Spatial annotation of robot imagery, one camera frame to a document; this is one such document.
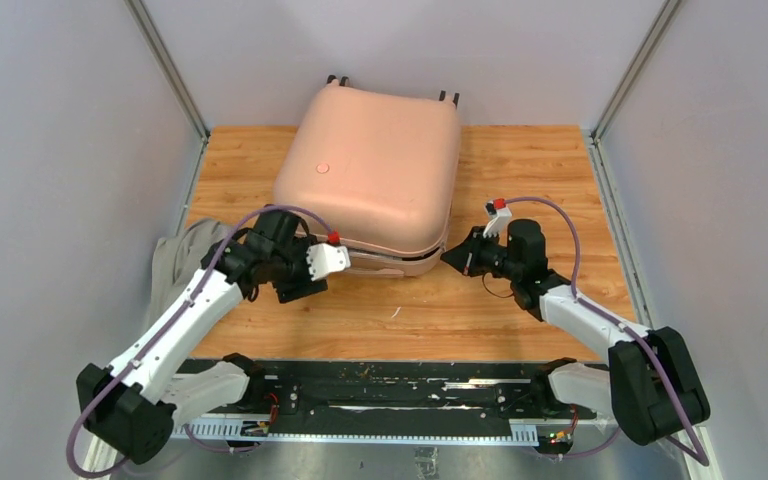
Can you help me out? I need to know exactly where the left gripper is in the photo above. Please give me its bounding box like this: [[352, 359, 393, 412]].
[[271, 234, 328, 302]]

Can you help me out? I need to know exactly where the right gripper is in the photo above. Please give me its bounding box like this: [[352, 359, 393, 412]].
[[441, 227, 521, 282]]

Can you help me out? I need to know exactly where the pink hard-shell suitcase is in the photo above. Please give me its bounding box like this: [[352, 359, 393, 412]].
[[272, 75, 461, 277]]

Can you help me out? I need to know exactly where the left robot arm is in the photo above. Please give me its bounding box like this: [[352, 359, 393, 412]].
[[66, 204, 351, 479]]

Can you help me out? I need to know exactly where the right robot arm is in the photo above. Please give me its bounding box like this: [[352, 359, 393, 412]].
[[441, 219, 711, 445]]

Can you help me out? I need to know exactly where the grey cloth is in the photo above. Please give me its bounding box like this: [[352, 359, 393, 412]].
[[146, 218, 231, 325]]

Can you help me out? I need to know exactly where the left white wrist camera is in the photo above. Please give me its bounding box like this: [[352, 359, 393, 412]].
[[306, 231, 351, 281]]

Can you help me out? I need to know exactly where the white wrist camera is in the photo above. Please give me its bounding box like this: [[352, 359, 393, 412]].
[[482, 198, 512, 238], [306, 231, 351, 281]]

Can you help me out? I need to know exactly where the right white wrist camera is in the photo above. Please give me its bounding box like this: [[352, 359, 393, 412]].
[[482, 198, 512, 238]]

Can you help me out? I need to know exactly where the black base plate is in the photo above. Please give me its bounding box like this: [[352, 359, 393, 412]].
[[215, 355, 572, 440]]

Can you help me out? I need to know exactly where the aluminium frame rail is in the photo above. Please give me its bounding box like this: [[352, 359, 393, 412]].
[[79, 370, 723, 480]]

